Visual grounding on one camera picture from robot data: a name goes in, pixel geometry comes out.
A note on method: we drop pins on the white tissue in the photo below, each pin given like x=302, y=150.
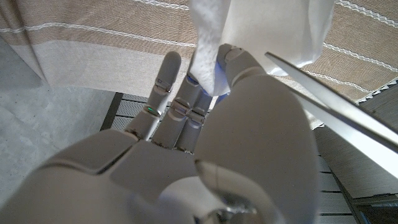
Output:
x=264, y=28

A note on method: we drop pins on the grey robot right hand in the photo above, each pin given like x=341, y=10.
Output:
x=258, y=140

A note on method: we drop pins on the beige striped curtain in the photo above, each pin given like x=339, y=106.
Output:
x=93, y=46

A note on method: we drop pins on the grey perforated wall panel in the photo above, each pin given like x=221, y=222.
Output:
x=130, y=110

